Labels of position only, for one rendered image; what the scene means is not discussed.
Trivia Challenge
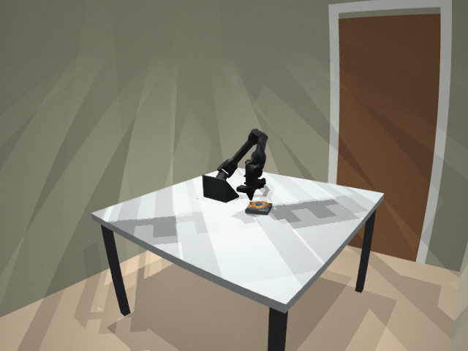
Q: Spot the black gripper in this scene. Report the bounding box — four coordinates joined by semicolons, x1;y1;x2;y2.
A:
236;174;257;201

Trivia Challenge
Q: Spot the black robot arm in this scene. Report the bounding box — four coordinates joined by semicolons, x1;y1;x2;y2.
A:
216;129;268;189

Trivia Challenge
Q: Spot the orange round plate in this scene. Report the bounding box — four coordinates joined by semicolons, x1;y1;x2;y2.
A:
249;201;269;209

